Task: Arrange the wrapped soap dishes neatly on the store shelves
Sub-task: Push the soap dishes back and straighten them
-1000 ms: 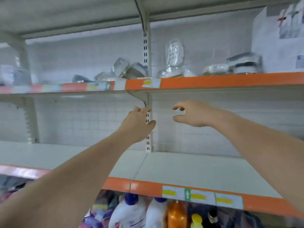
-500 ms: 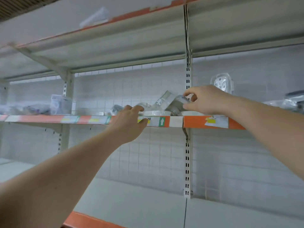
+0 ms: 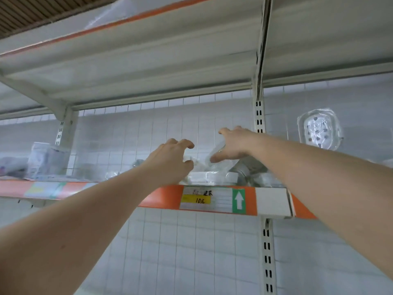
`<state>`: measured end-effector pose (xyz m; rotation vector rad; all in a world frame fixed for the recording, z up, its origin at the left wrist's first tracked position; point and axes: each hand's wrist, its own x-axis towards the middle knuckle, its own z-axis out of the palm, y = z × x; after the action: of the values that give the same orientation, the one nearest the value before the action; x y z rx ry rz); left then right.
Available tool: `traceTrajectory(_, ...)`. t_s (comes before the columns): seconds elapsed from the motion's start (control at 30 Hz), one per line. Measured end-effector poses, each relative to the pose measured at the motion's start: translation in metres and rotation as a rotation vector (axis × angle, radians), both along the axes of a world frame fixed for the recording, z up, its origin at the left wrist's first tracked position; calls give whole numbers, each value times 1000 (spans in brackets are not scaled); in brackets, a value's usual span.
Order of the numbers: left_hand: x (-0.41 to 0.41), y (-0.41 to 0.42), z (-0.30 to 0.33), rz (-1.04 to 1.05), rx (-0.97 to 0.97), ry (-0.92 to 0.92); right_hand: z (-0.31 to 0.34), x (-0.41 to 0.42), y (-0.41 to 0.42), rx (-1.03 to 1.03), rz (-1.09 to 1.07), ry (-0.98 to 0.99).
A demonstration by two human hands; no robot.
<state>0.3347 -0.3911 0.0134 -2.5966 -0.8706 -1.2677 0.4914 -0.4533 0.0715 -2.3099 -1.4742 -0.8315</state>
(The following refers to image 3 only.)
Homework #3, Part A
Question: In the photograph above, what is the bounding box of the soap dishes shelf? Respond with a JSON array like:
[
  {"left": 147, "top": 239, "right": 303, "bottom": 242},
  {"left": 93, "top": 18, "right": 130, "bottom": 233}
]
[{"left": 104, "top": 141, "right": 286, "bottom": 188}]

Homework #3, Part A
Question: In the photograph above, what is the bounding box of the clear plastic package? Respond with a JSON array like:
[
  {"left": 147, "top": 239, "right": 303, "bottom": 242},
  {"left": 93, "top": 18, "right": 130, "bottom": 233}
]
[{"left": 83, "top": 0, "right": 141, "bottom": 30}]

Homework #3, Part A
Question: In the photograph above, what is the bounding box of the person's left hand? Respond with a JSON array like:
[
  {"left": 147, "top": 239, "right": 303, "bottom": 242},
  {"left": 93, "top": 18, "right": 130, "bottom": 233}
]
[{"left": 141, "top": 138, "right": 196, "bottom": 187}]

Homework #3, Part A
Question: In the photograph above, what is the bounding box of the orange metal store shelving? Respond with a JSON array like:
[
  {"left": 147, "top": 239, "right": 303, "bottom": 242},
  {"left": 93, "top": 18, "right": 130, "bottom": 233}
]
[{"left": 0, "top": 0, "right": 393, "bottom": 295}]

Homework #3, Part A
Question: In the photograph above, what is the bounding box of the person's right forearm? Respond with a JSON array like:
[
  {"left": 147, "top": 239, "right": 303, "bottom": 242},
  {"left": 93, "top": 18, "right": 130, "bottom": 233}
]
[{"left": 248, "top": 135, "right": 393, "bottom": 280}]

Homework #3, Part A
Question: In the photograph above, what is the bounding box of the person's right hand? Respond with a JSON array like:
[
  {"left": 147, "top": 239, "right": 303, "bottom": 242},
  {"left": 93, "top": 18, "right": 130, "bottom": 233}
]
[{"left": 210, "top": 126, "right": 262, "bottom": 165}]

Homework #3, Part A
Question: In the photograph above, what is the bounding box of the person's left forearm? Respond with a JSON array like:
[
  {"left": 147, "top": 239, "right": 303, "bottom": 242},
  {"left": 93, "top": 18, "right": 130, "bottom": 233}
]
[{"left": 0, "top": 166, "right": 167, "bottom": 295}]

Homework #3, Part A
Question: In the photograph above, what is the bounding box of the white label green arrow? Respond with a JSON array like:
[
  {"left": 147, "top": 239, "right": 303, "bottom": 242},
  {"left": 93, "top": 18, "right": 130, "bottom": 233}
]
[{"left": 179, "top": 186, "right": 248, "bottom": 216}]

